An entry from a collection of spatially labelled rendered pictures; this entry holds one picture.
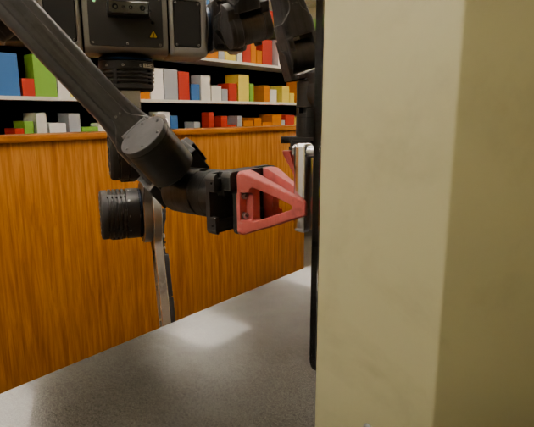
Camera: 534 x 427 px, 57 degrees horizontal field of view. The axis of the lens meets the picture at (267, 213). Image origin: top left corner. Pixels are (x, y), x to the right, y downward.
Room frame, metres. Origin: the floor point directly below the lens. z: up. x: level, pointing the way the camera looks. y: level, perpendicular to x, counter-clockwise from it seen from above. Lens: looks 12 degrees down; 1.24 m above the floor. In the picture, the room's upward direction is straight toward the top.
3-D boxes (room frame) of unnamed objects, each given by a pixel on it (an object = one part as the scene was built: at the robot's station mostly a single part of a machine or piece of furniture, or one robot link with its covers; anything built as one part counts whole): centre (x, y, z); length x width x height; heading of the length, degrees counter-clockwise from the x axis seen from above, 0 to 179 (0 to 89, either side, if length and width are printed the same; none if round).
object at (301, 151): (0.48, -0.05, 1.17); 0.05 x 0.03 x 0.10; 50
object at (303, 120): (0.97, -0.08, 1.21); 0.10 x 0.07 x 0.07; 50
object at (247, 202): (0.52, -0.01, 1.14); 0.09 x 0.07 x 0.07; 50
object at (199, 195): (0.56, 0.05, 1.14); 0.10 x 0.07 x 0.07; 140
